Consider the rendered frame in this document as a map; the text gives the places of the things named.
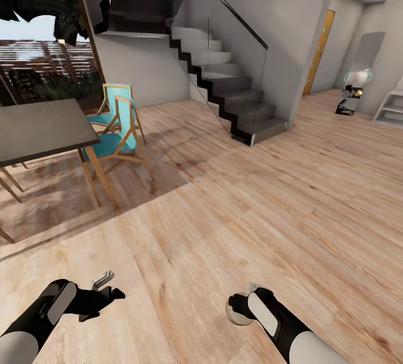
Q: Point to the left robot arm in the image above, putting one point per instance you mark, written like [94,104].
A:
[24,339]

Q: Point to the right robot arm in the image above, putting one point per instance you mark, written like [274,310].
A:
[297,343]

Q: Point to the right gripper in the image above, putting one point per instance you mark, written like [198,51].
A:
[238,302]

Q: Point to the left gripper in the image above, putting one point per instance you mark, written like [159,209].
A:
[97,301]

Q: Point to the standing mirror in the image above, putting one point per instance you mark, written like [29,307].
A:
[360,70]

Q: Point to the pillar candle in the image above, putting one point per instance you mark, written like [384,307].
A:
[236,318]

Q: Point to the stairs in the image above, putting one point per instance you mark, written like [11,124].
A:
[222,55]

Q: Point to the fixed window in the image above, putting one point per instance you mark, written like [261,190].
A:
[47,53]

